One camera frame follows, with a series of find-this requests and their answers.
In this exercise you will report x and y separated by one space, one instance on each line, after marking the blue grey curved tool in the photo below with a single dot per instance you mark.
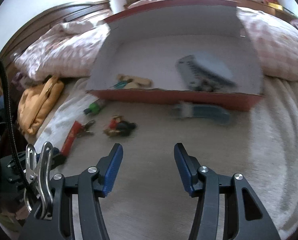
185 110

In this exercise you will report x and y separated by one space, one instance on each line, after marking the red tube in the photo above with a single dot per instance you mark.
75 129

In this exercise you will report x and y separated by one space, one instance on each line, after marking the cartoon mouse figurine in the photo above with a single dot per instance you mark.
119 127

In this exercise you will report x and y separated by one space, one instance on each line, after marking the red cardboard box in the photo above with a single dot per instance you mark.
148 40

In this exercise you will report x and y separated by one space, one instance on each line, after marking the dark wooden headboard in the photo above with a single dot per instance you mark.
44 21

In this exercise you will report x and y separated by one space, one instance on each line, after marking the silver metal spring clip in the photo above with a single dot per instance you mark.
37 170

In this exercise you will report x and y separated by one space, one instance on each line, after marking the black white patterned pouch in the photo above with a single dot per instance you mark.
207 85

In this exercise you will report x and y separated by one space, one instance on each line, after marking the wooden toy piece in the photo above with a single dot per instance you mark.
136 82

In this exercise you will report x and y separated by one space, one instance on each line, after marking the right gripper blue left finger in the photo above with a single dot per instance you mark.
93 183

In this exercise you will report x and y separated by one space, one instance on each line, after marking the teal binder clip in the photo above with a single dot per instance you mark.
121 84

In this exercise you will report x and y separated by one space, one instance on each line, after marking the pink checkered quilt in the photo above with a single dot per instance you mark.
69 49

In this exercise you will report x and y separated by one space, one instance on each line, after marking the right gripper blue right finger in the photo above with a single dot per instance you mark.
206 185

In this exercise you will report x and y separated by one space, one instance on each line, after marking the grey plate with holes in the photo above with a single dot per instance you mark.
190 75

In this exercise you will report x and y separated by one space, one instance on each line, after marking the orange plush toy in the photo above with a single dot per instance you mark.
36 103

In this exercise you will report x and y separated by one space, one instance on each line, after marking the green capped small bottle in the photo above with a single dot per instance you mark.
95 107

